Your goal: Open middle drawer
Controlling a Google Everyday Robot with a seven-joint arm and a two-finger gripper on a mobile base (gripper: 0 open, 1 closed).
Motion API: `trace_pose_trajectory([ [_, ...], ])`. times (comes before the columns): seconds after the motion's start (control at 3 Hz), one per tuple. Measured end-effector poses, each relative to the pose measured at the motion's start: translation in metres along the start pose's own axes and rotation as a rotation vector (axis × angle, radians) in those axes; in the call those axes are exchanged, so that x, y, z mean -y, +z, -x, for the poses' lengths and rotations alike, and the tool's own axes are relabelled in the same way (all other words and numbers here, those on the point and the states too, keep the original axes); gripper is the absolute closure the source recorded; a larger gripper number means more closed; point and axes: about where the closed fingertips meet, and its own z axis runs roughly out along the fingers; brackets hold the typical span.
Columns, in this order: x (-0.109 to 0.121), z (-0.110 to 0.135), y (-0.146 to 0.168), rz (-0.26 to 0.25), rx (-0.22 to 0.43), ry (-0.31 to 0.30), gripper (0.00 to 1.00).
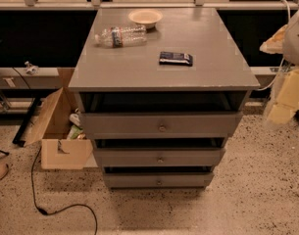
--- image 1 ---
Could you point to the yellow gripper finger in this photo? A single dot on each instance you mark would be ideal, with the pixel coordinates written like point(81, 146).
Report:
point(274, 45)
point(284, 102)

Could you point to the grey drawer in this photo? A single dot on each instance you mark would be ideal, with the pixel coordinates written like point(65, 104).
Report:
point(161, 180)
point(125, 158)
point(159, 125)

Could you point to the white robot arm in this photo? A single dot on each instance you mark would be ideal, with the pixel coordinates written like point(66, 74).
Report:
point(291, 43)

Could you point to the grey top drawer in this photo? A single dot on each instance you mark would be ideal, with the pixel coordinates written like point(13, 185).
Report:
point(159, 125)

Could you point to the grey drawer cabinet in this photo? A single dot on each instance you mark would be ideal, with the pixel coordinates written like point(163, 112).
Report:
point(131, 80)

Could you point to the grey bottom drawer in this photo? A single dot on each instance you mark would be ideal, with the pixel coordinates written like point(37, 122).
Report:
point(161, 180)

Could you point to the open cardboard box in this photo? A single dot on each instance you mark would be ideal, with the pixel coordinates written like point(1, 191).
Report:
point(52, 127)

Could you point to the dark blue snack packet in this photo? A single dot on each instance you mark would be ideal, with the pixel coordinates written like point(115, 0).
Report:
point(172, 58)

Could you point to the white bowl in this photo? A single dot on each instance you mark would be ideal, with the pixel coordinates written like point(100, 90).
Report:
point(147, 17)

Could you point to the clear plastic water bottle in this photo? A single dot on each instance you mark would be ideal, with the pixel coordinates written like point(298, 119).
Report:
point(122, 36)

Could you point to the small clear object on ledge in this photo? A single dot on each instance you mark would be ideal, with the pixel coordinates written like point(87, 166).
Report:
point(30, 68)

